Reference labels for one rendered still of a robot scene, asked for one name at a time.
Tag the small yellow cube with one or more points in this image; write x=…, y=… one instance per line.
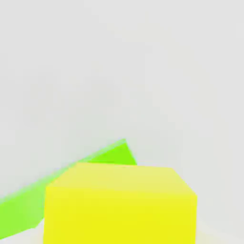
x=120, y=209

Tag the large green box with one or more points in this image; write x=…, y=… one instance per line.
x=21, y=211

